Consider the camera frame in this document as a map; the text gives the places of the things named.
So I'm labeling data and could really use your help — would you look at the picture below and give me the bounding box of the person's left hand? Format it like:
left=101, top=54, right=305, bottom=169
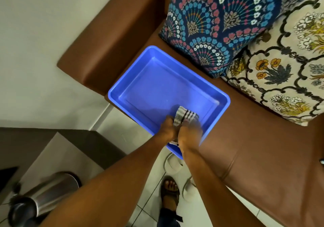
left=158, top=116, right=179, bottom=144

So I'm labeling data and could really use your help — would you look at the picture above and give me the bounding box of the person's right hand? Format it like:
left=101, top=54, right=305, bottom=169
left=178, top=119, right=203, bottom=152

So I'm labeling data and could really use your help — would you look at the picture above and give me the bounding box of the grey checked cloth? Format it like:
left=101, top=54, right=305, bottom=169
left=169, top=105, right=200, bottom=147

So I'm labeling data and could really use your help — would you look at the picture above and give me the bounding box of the person's right forearm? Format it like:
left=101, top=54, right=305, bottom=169
left=179, top=144, right=266, bottom=227

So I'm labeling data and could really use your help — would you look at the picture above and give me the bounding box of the person's left forearm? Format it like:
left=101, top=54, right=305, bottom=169
left=38, top=134, right=177, bottom=227

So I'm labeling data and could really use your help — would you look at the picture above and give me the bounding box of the blue plastic tray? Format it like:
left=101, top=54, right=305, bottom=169
left=108, top=45, right=231, bottom=160

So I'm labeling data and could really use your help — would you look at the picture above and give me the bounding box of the white slipper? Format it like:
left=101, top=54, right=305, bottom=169
left=182, top=176, right=197, bottom=202
left=164, top=153, right=184, bottom=174

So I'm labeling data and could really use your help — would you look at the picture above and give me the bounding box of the black sandal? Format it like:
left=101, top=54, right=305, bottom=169
left=160, top=175, right=181, bottom=212

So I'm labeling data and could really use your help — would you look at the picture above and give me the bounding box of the brown leather sofa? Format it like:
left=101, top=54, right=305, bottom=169
left=57, top=0, right=324, bottom=227

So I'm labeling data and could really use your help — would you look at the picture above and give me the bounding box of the blue jeans leg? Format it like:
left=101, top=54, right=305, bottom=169
left=156, top=208, right=183, bottom=227

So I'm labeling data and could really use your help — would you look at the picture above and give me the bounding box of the cream floral patterned cushion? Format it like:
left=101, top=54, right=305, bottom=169
left=221, top=0, right=324, bottom=127

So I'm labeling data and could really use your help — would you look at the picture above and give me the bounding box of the navy floral patterned cushion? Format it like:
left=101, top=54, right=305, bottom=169
left=159, top=0, right=315, bottom=79

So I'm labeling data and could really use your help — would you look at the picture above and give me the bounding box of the steel pedal bin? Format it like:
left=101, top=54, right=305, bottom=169
left=8, top=172, right=83, bottom=227

